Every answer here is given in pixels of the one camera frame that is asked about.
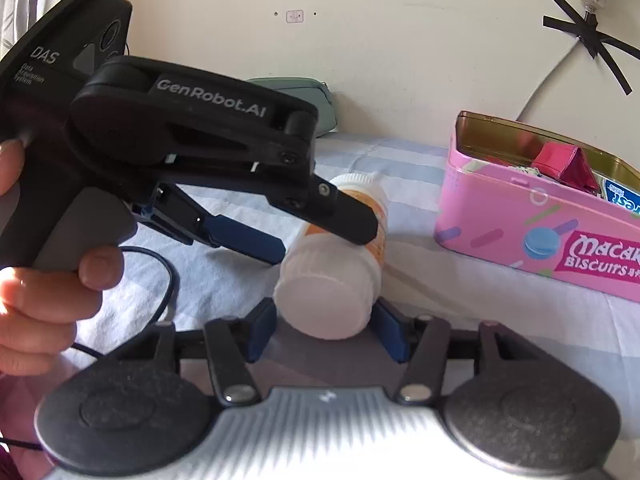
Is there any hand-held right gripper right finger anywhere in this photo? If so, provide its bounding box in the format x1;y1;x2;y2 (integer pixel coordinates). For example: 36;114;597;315
374;299;507;405

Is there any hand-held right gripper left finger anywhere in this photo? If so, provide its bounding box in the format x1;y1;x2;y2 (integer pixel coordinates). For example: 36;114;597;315
149;300;277;407

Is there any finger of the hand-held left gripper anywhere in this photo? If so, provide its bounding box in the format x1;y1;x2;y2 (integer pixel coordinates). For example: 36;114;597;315
280;174;379;246
131;182;287;266

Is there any white pill bottle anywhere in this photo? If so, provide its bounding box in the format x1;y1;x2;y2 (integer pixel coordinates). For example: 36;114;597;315
274;172;390;341

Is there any teal zip pouch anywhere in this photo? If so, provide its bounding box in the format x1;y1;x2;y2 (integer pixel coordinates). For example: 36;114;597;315
247;77;337;137

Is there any pink biscuit tin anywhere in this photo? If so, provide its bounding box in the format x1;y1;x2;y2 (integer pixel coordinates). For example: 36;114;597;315
434;110;640;304

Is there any magenta small box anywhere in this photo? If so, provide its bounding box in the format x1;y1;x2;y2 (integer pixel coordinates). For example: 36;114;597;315
531;141;601;195

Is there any blue and white box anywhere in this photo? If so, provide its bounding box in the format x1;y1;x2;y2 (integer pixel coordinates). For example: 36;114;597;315
597;172;640;217

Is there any person's left hand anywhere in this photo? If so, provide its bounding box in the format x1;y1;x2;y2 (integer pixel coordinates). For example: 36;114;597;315
0;140;126;378

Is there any grey striped curtain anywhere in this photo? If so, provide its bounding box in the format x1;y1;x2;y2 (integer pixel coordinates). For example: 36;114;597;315
0;0;56;51

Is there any black tape cross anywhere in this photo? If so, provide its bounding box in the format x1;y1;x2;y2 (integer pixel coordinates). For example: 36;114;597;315
542;0;640;96

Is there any black cable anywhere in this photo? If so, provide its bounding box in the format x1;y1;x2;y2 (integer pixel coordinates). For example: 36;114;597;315
70;246;182;358

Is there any white power cable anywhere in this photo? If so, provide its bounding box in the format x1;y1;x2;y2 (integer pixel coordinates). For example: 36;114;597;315
515;40;581;123

